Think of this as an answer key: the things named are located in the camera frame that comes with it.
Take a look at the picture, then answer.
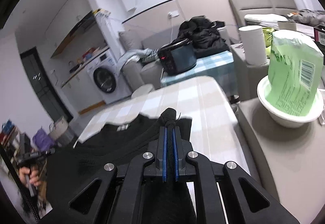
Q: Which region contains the black jacket pile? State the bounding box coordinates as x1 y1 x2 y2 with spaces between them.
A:
175 16 229 59

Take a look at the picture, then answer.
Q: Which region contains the black knit sweater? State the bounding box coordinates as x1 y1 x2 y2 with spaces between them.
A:
46 108 196 223

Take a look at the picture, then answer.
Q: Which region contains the beige upholstered bed headboard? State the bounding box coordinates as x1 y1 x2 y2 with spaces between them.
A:
229 0 298 27

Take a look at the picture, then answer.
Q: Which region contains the grey side cabinet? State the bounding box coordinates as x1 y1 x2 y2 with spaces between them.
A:
238 98 324 223

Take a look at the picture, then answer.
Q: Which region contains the purple bag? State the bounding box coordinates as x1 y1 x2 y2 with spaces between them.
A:
32 128 55 152

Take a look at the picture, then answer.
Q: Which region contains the blue checkered side table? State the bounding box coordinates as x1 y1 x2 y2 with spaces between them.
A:
160 51 239 104

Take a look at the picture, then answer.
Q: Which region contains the white bowl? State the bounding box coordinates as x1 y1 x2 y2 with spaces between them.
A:
257 76 324 128

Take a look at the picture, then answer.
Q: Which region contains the white front-load washing machine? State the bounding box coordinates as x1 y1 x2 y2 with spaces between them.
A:
85 48 132 105

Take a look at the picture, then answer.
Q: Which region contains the green plastic bag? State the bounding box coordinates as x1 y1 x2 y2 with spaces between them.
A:
267 29 323 115

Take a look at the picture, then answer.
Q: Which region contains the grey sofa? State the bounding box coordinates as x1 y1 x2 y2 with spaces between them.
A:
117 26 178 91

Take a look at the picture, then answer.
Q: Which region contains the left hand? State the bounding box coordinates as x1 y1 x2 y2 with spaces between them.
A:
19 165 41 187

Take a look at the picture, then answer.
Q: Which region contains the black electric pressure cooker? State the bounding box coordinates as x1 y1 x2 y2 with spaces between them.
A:
158 38 197 76

